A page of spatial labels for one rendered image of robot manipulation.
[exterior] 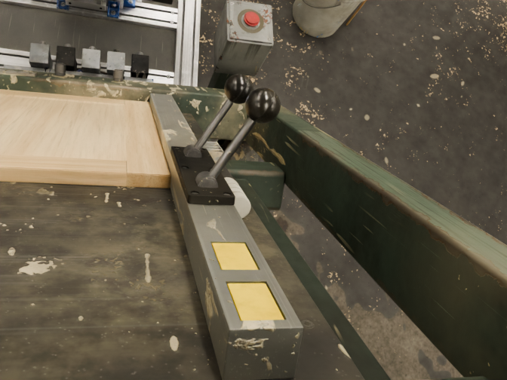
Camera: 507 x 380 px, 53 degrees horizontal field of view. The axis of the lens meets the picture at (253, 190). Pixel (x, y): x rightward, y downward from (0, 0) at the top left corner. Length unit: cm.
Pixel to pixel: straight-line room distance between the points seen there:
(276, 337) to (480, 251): 24
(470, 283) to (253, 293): 22
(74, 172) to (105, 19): 150
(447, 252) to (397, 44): 229
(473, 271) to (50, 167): 50
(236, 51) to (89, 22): 90
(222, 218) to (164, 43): 165
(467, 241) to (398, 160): 197
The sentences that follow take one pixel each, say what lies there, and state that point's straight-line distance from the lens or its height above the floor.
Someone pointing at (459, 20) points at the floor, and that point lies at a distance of 308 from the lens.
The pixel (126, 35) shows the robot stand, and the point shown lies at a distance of 211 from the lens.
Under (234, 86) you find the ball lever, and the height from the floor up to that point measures 145.
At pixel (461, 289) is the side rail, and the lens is 52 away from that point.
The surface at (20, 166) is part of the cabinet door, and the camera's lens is 70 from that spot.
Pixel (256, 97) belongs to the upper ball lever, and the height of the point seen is 154.
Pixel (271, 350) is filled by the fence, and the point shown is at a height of 168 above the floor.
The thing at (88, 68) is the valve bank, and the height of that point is 76.
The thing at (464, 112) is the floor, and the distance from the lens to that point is 281.
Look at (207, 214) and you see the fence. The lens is 50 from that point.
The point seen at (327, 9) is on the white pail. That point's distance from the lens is 239.
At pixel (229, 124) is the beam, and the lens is 127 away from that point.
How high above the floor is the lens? 201
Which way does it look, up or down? 68 degrees down
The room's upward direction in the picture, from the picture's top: 46 degrees clockwise
